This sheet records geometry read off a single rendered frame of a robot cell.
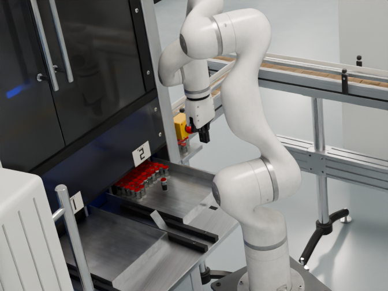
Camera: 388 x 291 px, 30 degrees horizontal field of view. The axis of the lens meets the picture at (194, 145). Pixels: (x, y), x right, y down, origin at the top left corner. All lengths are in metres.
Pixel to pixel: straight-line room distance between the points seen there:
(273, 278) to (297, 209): 1.89
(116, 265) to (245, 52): 0.81
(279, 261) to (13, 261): 0.81
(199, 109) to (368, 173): 1.14
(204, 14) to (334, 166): 1.58
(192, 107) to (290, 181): 0.54
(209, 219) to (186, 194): 0.18
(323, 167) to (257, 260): 1.40
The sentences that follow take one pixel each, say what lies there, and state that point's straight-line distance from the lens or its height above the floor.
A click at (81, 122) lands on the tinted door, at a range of 2.27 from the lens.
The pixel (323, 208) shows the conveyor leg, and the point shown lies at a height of 0.24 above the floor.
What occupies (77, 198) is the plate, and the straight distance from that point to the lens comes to 2.32.
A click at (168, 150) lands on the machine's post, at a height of 0.96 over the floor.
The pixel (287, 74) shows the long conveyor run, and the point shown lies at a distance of 3.14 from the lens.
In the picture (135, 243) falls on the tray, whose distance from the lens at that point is 2.31.
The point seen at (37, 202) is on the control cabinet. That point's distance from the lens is 1.44.
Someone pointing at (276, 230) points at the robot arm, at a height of 1.10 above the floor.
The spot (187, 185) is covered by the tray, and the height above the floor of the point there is 0.88.
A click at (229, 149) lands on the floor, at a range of 4.46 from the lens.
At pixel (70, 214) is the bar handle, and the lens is 1.55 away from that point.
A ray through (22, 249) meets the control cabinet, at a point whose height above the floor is 1.44.
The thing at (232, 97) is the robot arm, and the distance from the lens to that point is 1.79.
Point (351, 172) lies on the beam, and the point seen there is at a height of 0.49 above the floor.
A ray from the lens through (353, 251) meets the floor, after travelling 3.59.
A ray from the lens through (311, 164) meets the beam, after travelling 3.33.
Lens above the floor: 2.25
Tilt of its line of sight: 30 degrees down
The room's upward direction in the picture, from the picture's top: 9 degrees counter-clockwise
